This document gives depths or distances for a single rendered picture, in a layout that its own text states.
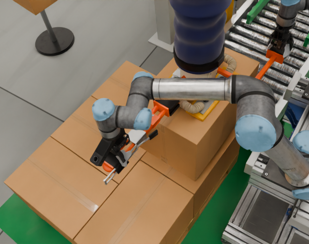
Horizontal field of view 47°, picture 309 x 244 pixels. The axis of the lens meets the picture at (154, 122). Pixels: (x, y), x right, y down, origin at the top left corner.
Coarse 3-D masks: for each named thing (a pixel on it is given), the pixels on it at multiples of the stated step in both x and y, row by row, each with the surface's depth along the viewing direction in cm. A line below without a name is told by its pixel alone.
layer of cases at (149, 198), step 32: (128, 64) 264; (96, 96) 249; (64, 128) 236; (96, 128) 234; (32, 160) 225; (64, 160) 223; (128, 160) 219; (160, 160) 217; (224, 160) 230; (32, 192) 213; (64, 192) 211; (96, 192) 209; (128, 192) 208; (160, 192) 206; (192, 192) 204; (64, 224) 200; (96, 224) 199; (128, 224) 197; (160, 224) 196
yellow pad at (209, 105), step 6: (234, 72) 180; (192, 102) 172; (204, 102) 171; (210, 102) 170; (216, 102) 171; (204, 108) 169; (210, 108) 169; (192, 114) 168; (198, 114) 168; (204, 114) 168
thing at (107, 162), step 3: (120, 150) 145; (111, 153) 144; (108, 156) 144; (111, 156) 143; (114, 156) 143; (105, 159) 143; (108, 159) 143; (111, 159) 143; (114, 159) 143; (117, 159) 142; (105, 162) 142; (108, 162) 142; (111, 162) 142; (114, 162) 142; (117, 162) 142; (108, 165) 141; (111, 165) 141; (114, 165) 141; (111, 168) 142; (114, 171) 143
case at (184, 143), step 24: (168, 72) 186; (240, 72) 182; (168, 120) 170; (192, 120) 168; (216, 120) 168; (144, 144) 201; (168, 144) 180; (192, 144) 163; (216, 144) 193; (192, 168) 183
